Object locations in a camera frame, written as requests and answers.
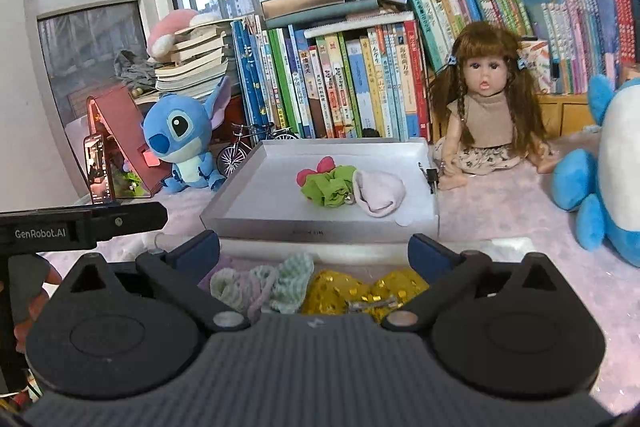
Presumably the blue alien plush toy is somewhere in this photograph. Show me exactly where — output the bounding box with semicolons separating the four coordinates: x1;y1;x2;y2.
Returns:
142;76;233;195

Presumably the white shallow tray box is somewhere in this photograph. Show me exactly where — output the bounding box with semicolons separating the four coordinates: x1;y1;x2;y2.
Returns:
200;138;441;242

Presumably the blue and white plush toy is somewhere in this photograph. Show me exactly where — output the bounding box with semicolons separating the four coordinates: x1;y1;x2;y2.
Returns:
552;74;640;268

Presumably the red hair bow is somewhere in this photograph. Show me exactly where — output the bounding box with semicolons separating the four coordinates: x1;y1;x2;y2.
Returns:
296;156;337;188

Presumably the wooden drawer box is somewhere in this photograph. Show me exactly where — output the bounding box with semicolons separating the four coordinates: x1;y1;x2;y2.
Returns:
535;93;598;138

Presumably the green striped cloth scrunchie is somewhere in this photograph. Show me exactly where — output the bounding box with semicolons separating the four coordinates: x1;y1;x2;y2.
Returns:
210;252;316;315

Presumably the miniature bicycle model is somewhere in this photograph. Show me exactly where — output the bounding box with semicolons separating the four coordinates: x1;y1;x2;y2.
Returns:
216;123;301;178

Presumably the tan flat book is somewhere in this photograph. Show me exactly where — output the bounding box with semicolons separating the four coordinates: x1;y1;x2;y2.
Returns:
261;0;358;20

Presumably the purple soft cloth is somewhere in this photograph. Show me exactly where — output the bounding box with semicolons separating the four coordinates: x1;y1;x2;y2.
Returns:
197;254;236;293

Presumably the white plastic pipe frame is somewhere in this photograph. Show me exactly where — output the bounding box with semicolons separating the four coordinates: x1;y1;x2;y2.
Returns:
220;237;533;265

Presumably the stack of flat paperback books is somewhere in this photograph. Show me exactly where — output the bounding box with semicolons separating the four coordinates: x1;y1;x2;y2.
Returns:
135;19;236;105

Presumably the row of tall picture books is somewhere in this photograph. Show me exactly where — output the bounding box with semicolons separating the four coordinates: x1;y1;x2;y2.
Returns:
231;14;433;142

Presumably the pink and white plush toy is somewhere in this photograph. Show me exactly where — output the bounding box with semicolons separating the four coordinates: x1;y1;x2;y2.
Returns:
146;8;221;62

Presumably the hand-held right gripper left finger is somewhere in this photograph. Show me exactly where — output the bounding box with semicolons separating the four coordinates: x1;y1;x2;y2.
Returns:
65;231;251;333

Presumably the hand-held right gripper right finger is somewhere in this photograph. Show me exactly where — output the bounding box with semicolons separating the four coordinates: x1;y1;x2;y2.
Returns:
380;233;558;333

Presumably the row of thin colourful books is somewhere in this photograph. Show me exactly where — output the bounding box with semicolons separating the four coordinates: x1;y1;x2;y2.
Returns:
397;0;640;96

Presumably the brown haired baby doll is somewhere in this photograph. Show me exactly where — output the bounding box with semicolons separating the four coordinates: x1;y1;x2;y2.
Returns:
427;22;561;190

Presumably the person's left hand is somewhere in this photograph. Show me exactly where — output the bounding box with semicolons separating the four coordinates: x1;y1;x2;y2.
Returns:
14;264;63;353

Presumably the gold sequin bow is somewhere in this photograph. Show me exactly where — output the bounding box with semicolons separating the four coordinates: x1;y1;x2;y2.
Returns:
300;268;431;323

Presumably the grey crumpled cloth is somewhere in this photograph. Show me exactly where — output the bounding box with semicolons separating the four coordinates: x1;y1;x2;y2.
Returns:
114;50;163;88

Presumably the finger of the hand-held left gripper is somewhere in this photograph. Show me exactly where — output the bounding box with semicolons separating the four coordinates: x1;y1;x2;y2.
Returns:
92;202;169;244

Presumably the teal flat book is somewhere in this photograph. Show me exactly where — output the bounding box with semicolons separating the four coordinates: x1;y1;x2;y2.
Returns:
265;0;391;30

